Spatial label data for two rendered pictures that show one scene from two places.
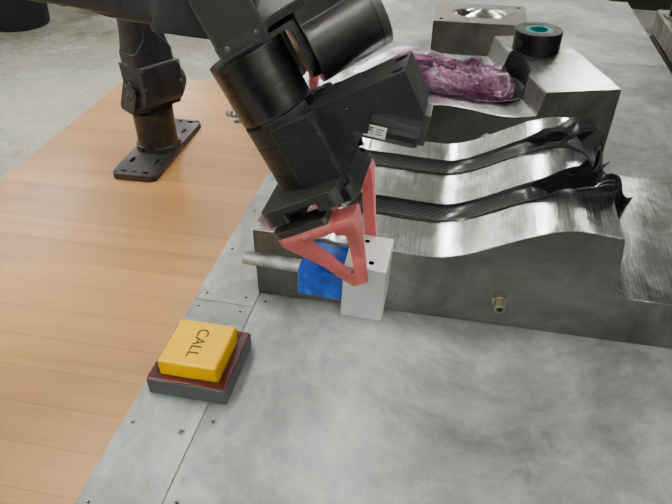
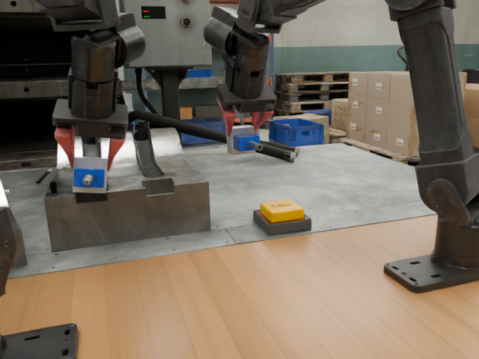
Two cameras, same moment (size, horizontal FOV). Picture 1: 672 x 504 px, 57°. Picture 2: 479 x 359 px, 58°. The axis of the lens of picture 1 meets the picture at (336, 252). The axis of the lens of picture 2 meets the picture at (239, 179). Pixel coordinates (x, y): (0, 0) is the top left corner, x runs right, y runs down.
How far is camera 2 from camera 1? 113 cm
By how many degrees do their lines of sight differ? 102
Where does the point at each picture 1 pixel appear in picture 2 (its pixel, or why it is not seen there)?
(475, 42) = not seen: outside the picture
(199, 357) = (289, 202)
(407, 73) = not seen: hidden behind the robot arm
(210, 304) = (236, 238)
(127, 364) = (305, 242)
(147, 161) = (31, 345)
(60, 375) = (338, 254)
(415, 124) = not seen: hidden behind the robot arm
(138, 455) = (339, 220)
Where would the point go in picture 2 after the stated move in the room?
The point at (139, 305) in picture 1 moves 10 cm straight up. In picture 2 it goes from (261, 257) to (261, 194)
